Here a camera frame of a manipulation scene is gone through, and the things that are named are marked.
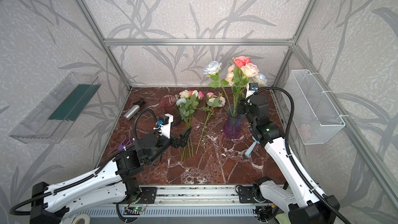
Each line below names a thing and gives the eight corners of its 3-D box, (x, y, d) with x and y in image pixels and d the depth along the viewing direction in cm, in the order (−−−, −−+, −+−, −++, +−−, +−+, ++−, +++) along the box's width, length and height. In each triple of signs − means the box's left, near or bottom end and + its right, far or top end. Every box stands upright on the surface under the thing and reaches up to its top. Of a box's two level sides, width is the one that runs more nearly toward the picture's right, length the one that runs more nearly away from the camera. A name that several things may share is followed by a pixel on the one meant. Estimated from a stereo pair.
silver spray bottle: (124, 118, 105) (122, 116, 102) (142, 101, 114) (141, 98, 112) (128, 120, 103) (126, 118, 101) (146, 103, 113) (145, 100, 111)
